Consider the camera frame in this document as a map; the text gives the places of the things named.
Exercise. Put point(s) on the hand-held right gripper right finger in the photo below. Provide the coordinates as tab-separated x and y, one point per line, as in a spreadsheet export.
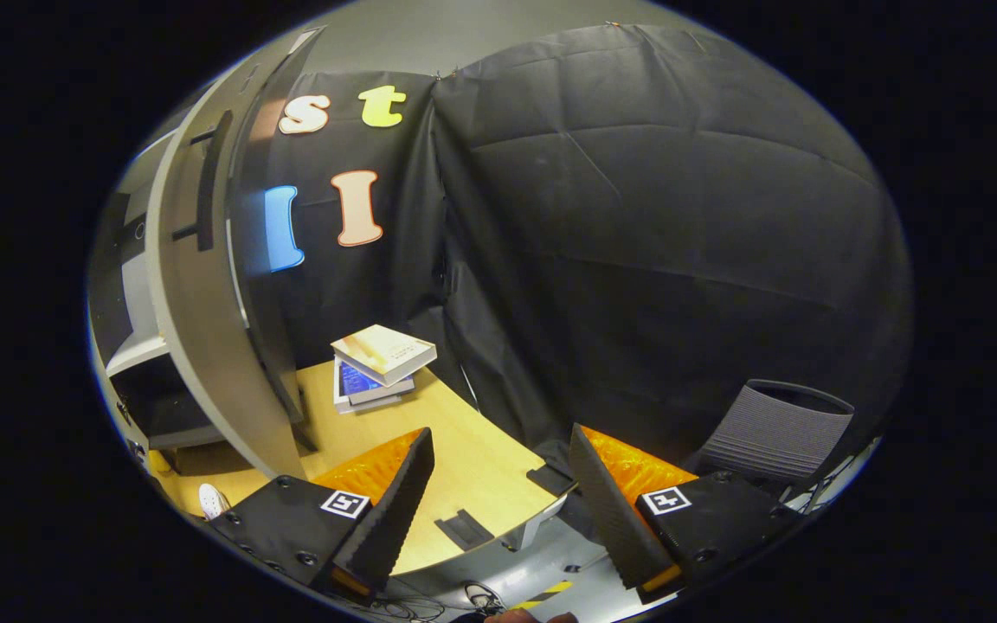
607	506

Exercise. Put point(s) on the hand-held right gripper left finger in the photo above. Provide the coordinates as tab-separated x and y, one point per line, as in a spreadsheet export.
395	502

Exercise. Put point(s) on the white canvas shoe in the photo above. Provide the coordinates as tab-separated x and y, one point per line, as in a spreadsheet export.
213	500

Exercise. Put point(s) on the grey cabinet door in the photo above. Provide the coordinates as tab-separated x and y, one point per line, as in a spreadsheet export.
196	346

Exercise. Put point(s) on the grey shoe cabinet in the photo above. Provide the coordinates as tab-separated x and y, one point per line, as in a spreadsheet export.
139	350

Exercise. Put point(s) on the blue cover book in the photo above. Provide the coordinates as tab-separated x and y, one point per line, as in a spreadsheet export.
364	391

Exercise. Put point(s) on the black white sneaker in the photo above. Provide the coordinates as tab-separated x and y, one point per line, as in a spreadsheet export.
485	597

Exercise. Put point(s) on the beige book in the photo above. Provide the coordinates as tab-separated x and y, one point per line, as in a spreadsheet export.
384	350

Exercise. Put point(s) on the grey ribbed chair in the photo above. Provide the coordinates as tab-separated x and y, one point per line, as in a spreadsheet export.
775	433

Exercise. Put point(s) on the black backdrop cloth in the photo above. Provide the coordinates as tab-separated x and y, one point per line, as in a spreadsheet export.
637	242

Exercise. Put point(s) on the black table bracket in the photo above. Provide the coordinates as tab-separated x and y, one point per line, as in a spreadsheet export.
550	480
464	529

